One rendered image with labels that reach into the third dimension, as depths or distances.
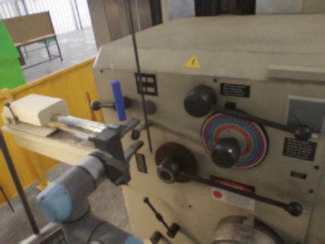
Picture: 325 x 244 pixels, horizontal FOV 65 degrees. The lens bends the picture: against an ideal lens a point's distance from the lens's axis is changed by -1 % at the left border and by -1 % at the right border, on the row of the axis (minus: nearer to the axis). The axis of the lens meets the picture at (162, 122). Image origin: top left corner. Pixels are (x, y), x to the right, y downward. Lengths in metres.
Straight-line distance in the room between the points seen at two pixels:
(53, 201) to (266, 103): 0.50
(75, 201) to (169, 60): 0.42
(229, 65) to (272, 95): 0.12
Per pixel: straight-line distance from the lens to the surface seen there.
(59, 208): 0.57
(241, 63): 0.65
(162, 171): 0.79
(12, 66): 4.58
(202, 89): 0.64
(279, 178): 0.75
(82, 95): 3.65
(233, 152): 0.63
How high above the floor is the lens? 2.05
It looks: 28 degrees down
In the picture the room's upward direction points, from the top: 7 degrees counter-clockwise
